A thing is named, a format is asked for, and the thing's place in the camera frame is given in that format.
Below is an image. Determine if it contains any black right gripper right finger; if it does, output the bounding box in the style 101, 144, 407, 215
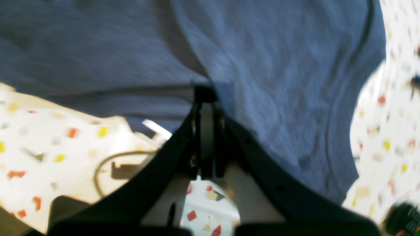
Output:
213, 102, 374, 230

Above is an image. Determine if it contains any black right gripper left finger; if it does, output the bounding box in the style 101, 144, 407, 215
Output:
49, 103, 200, 236

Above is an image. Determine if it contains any blue grey T-shirt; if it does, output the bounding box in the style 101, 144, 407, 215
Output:
0, 0, 386, 205

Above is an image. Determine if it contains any black TV remote control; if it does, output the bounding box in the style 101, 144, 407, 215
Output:
383, 202, 420, 236

